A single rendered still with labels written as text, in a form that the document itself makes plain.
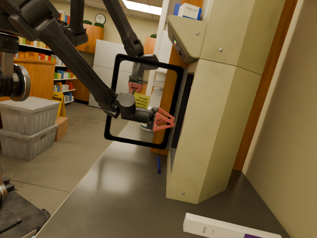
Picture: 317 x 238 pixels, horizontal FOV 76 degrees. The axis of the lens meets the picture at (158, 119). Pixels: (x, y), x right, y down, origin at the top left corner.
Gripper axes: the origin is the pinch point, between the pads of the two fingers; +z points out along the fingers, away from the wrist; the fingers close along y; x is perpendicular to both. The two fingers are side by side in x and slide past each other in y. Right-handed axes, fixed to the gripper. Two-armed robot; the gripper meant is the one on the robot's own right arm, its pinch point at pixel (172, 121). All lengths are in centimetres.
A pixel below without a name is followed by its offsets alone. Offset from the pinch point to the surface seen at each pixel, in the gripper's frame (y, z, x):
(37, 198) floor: 83, -104, 115
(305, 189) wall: -13.9, 46.0, 10.1
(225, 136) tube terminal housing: -9.7, 18.0, -0.6
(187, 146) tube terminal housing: -14.0, 6.0, 3.8
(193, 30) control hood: -14.6, 0.1, -30.2
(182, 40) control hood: -14.6, -2.4, -27.2
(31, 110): 135, -150, 49
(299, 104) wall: 3.7, 46.0, -15.3
